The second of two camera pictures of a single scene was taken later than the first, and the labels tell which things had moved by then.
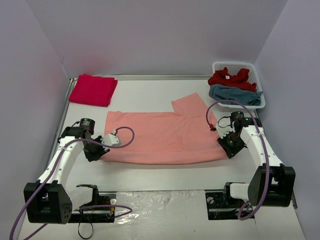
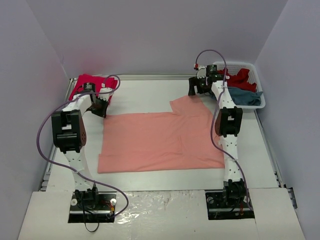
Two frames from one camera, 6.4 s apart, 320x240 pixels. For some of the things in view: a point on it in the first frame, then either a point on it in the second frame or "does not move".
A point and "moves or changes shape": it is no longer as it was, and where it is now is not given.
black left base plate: [99, 214] does not move
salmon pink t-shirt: [188, 134] moves or changes shape
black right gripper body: [227, 148] to [194, 85]
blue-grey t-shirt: [220, 92] does not move
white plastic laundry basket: [233, 68] does not move
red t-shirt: [92, 90] does not move
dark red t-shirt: [222, 77] does not move
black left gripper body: [96, 152] to [99, 108]
